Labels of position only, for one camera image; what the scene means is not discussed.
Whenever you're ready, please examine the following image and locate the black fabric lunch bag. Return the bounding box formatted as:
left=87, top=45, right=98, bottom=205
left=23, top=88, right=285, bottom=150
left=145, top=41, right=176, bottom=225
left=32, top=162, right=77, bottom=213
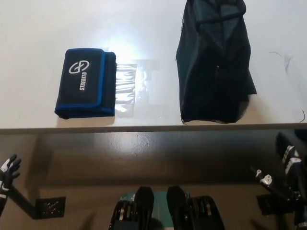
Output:
left=176, top=0, right=258, bottom=125

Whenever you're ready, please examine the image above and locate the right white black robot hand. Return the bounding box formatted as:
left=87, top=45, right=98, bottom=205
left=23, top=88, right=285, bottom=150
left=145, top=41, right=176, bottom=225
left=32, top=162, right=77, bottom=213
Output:
left=249, top=133, right=307, bottom=202

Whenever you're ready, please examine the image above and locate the long thin black thread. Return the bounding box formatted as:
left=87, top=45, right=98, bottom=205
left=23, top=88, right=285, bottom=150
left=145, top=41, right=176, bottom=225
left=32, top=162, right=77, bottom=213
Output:
left=269, top=50, right=294, bottom=72

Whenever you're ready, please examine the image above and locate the black blue-trimmed Strebito notebook case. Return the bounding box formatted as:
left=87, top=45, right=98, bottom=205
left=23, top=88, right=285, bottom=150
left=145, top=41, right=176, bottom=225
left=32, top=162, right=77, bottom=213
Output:
left=54, top=48, right=117, bottom=120

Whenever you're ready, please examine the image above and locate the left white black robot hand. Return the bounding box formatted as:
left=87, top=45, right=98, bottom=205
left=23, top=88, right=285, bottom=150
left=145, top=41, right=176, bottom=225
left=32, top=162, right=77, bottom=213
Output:
left=0, top=154, right=22, bottom=204

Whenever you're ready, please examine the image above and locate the clear tape patch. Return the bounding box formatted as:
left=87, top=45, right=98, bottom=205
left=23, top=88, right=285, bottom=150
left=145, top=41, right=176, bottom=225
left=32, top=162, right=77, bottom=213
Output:
left=114, top=58, right=161, bottom=119

